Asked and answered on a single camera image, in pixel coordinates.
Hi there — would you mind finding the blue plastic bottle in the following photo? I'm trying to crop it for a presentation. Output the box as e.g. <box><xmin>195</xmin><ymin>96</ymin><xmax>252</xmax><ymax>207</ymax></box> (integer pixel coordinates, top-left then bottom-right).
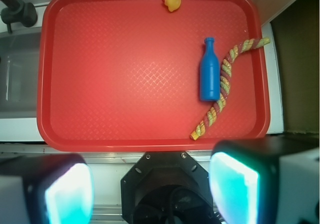
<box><xmin>199</xmin><ymin>37</ymin><xmax>220</xmax><ymax>102</ymax></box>

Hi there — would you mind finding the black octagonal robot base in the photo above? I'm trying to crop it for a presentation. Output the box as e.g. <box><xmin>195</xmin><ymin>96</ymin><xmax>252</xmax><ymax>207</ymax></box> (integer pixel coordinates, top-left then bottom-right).
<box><xmin>120</xmin><ymin>152</ymin><xmax>220</xmax><ymax>223</ymax></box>

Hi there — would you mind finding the dark cardboard box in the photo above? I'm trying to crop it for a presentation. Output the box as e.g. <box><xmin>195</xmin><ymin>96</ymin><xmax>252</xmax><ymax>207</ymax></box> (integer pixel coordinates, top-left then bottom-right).
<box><xmin>271</xmin><ymin>0</ymin><xmax>320</xmax><ymax>134</ymax></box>

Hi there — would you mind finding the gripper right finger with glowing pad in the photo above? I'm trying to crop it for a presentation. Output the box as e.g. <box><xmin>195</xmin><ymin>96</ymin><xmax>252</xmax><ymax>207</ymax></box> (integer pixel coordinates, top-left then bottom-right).
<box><xmin>208</xmin><ymin>135</ymin><xmax>320</xmax><ymax>223</ymax></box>

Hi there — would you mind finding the dark grey faucet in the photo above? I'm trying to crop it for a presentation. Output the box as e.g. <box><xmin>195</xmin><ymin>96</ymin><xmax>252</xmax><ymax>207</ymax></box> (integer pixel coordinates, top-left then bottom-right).
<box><xmin>0</xmin><ymin>0</ymin><xmax>38</xmax><ymax>34</ymax></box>

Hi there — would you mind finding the red plastic tray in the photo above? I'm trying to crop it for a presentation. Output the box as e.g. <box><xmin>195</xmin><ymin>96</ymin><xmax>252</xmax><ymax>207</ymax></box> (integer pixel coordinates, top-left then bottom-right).
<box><xmin>36</xmin><ymin>0</ymin><xmax>270</xmax><ymax>152</ymax></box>

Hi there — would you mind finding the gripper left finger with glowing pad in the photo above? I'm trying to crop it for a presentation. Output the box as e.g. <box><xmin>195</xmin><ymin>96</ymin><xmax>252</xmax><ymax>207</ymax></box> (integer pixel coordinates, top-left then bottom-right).
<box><xmin>0</xmin><ymin>153</ymin><xmax>94</xmax><ymax>223</ymax></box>

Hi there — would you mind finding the multicolored twisted rope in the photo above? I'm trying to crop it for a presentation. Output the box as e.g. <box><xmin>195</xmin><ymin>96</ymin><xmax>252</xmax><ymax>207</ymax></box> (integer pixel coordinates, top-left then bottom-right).
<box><xmin>189</xmin><ymin>37</ymin><xmax>271</xmax><ymax>141</ymax></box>

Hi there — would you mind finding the stainless steel sink basin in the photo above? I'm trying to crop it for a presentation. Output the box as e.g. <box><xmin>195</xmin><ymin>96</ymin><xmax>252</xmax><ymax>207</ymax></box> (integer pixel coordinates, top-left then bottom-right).
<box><xmin>0</xmin><ymin>33</ymin><xmax>41</xmax><ymax>119</ymax></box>

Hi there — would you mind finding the yellow rubber duck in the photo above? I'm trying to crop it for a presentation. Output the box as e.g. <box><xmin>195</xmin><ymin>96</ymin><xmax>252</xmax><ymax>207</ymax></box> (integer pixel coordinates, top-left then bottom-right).
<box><xmin>163</xmin><ymin>0</ymin><xmax>182</xmax><ymax>13</ymax></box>

